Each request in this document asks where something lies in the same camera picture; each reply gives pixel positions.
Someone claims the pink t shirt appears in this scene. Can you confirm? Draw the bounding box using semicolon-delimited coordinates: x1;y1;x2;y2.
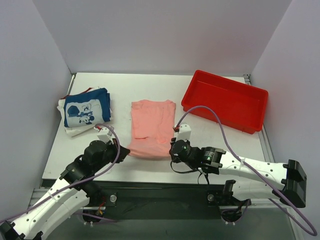
128;99;176;159

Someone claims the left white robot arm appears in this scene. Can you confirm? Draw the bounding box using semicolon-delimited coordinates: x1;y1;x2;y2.
0;139;130;240

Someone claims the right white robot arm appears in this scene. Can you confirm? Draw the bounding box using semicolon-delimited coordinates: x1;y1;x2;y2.
169;138;307;208

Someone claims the folded white t shirt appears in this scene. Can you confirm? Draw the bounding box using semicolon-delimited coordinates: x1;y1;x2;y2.
57;86;112;138

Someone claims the folded blue printed t shirt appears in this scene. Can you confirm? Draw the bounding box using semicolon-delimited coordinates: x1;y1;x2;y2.
62;87;112;128

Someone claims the red plastic bin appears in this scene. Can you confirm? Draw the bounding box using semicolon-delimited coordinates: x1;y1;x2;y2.
181;70;269;134

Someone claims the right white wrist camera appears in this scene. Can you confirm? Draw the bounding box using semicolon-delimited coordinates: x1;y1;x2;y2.
173;122;192;142

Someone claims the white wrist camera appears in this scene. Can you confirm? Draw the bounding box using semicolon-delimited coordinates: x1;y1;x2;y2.
173;122;192;142
94;125;115;144

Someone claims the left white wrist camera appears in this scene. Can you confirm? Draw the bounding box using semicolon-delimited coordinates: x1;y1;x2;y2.
94;125;115;144

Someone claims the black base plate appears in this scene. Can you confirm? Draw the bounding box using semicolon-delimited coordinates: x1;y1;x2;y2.
83;181;251;222

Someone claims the front aluminium frame rail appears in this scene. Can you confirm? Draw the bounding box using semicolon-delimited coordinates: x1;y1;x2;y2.
28;188;49;208

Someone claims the aluminium frame rail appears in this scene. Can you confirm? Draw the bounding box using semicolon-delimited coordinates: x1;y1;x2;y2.
28;188;49;208
243;73;278;163

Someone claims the right aluminium frame rail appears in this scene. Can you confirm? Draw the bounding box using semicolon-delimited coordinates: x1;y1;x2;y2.
243;73;278;163

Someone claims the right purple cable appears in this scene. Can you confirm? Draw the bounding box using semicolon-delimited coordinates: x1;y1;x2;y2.
173;106;318;236

